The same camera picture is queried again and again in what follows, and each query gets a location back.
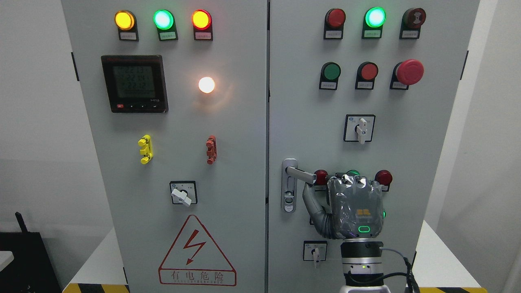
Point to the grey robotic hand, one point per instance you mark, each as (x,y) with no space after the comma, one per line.
(356,208)

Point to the silver door latch handle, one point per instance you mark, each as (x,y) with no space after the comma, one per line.
(290,175)

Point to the grey cabinet door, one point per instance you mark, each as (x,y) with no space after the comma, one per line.
(231,191)
(307,123)

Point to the green lit indicator middle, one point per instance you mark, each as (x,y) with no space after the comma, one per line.
(353,172)

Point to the dark red indicator middle right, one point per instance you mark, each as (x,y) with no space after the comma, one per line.
(384,177)

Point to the dark red indicator middle left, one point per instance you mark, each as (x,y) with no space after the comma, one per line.
(320,184)

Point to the red push button upper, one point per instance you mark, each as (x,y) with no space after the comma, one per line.
(366,75)

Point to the green push button upper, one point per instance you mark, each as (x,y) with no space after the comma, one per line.
(329,76)

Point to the red emergency stop mushroom button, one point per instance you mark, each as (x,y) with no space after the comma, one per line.
(406,73)

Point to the red terminal connector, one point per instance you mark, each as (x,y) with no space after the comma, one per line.
(211,149)

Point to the red electric hazard warning sticker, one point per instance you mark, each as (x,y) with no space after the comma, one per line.
(194,258)

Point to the dark red indicator top row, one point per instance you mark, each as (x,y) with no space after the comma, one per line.
(334,24)

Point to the white glowing indicator light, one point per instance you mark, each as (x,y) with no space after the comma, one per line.
(206,85)

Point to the green lit indicator top right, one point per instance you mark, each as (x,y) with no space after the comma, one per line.
(373,22)

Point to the dark red buzzer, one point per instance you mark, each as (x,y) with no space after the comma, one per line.
(411,24)

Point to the yellow terminal connector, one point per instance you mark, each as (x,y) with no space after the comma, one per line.
(146,149)

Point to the red-orange indicator light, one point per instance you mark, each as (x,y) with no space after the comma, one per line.
(202,25)

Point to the black digital power meter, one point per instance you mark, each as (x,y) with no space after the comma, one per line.
(135,83)

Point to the green indicator light top left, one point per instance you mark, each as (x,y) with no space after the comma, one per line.
(165,24)

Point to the yellow indicator light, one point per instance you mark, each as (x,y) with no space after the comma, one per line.
(127,26)

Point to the black box with antenna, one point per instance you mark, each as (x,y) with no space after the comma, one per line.
(31,270)

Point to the white rotary switch lower right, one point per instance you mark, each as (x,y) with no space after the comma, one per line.
(315,251)

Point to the white rotary switch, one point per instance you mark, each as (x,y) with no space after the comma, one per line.
(359,128)
(315,251)

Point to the white rotary switch upper right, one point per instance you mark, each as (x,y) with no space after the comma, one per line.
(359,128)

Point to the white rotary switch left door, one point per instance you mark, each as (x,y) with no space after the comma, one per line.
(184,192)

